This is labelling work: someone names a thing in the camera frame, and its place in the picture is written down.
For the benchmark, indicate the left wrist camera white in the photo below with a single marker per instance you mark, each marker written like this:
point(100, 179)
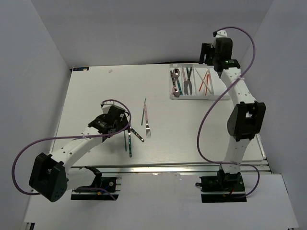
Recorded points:
point(106, 106)

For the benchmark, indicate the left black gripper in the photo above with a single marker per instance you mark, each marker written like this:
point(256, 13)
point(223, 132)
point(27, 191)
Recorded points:
point(123, 123)

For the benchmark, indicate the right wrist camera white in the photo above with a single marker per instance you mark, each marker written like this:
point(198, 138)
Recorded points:
point(220, 34)

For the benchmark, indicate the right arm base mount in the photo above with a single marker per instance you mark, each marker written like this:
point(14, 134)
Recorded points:
point(213, 192)

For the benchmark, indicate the teal handled spoon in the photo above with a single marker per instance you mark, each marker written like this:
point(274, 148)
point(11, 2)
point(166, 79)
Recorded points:
point(176, 73)

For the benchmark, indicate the white divided utensil tray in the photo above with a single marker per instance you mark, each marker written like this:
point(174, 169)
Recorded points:
point(194, 82)

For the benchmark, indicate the pink handled fork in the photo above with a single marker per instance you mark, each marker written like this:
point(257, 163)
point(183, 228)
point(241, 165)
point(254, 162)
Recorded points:
point(147, 128)

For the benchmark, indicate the dark speckled handled fork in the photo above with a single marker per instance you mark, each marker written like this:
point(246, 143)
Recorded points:
point(137, 134)

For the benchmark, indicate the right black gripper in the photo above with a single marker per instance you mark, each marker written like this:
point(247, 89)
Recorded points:
point(206, 49)

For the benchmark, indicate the pink handled spoon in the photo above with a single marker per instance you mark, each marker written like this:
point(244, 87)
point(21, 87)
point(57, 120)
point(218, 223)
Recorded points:
point(175, 92)

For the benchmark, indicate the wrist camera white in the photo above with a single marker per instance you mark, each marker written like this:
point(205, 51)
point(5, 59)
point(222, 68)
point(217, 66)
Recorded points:
point(106, 106)
point(220, 34)

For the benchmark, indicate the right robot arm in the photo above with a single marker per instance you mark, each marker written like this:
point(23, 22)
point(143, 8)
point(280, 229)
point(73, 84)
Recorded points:
point(244, 122)

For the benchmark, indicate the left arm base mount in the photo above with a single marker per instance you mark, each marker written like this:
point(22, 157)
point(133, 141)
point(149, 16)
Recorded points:
point(89, 184)

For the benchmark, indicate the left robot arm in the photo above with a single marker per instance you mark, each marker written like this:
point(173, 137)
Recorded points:
point(52, 175)

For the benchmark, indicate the orange chopstick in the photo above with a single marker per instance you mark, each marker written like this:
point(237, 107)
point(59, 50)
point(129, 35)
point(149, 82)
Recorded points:
point(206, 90)
point(203, 86)

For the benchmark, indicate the dark handled spoon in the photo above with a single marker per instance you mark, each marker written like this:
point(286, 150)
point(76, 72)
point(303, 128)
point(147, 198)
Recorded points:
point(173, 80)

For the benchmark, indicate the teal handled knife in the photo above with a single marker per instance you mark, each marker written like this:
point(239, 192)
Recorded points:
point(188, 82)

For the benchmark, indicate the teal handled fork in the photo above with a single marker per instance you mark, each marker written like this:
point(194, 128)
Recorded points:
point(129, 142)

